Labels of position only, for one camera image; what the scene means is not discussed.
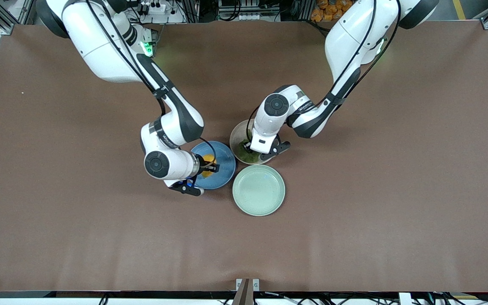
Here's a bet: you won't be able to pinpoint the pale green plate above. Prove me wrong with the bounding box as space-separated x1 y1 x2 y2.
232 164 286 217

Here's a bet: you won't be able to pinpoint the green lettuce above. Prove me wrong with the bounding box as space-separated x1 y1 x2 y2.
238 142 266 164

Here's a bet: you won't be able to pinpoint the beige plate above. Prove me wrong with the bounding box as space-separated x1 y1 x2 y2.
230 119 275 165

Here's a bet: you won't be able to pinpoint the yellow lemon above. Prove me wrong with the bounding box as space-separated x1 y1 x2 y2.
202 155 217 178

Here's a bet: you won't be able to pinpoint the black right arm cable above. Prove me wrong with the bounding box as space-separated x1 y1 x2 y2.
84 0 218 170

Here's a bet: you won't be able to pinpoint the orange snack bags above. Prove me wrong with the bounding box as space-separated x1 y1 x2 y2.
311 0 353 22

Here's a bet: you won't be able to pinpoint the metal table edge bracket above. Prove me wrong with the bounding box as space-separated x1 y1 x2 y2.
236 278 260 305

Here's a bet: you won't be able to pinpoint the blue plate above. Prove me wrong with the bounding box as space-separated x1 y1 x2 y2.
191 141 236 190

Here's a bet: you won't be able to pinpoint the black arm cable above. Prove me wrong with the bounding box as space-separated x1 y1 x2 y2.
84 0 218 170
247 0 399 147

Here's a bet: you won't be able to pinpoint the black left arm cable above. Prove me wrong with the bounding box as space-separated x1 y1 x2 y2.
247 0 399 147

